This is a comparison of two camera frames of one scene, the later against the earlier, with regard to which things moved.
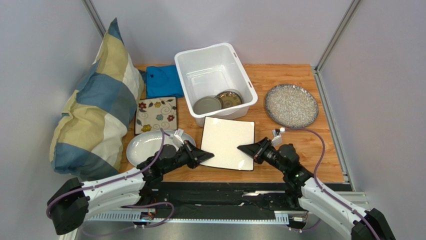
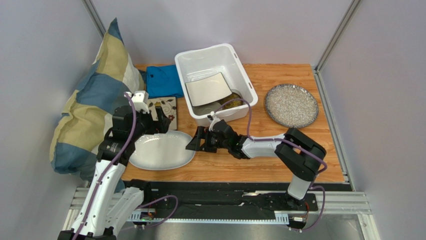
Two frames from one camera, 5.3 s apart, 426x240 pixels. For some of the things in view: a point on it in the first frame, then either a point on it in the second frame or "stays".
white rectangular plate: (222, 137) → (207, 88)
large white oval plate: (147, 144) stays
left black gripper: (196, 155) → (156, 127)
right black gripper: (262, 151) → (204, 138)
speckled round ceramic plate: (292, 105) stays
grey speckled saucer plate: (206, 104) stays
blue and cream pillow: (87, 140) stays
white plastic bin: (217, 83) stays
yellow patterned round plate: (229, 99) stays
